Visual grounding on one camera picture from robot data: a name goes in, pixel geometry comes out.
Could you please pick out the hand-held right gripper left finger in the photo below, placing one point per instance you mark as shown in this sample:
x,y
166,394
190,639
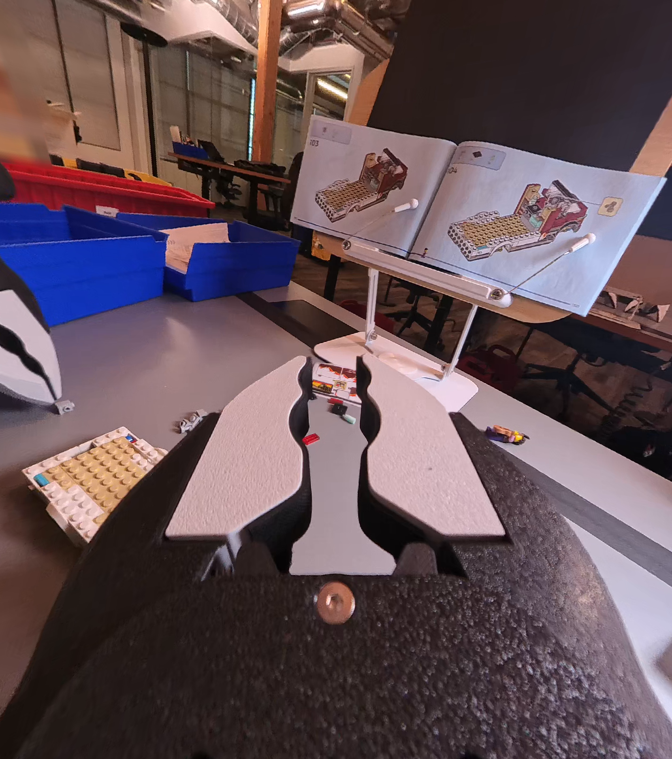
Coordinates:
x,y
241,462

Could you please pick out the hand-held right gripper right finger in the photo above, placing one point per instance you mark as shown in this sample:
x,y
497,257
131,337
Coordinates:
x,y
430,474

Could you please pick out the toy brick truck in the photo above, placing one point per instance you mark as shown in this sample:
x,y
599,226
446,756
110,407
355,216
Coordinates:
x,y
93,474

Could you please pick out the instruction booklet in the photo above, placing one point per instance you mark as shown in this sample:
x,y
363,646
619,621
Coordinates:
x,y
478,178

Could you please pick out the light grey tap brick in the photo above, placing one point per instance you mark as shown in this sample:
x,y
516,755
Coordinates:
x,y
200,415

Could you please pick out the purple yellow toy figure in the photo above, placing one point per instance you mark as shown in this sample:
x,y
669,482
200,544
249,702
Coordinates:
x,y
507,434

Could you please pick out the sticker sheet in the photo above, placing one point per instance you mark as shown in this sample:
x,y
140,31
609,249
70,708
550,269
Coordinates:
x,y
330,379

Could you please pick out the red bin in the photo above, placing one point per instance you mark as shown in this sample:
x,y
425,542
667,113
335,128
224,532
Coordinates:
x,y
104,193

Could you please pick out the black office chair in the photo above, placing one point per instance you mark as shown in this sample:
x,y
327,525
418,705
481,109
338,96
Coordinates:
x,y
424,314

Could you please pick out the stack of white papers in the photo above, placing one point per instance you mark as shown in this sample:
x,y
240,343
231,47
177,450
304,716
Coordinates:
x,y
193,243

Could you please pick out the yellow bin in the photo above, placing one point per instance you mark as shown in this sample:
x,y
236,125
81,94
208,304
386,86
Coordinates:
x,y
146,176

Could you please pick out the wooden table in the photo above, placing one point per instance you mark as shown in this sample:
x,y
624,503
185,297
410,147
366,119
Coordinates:
x,y
667,347

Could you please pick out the dark brown board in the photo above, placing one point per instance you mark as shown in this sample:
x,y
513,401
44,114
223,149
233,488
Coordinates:
x,y
519,71

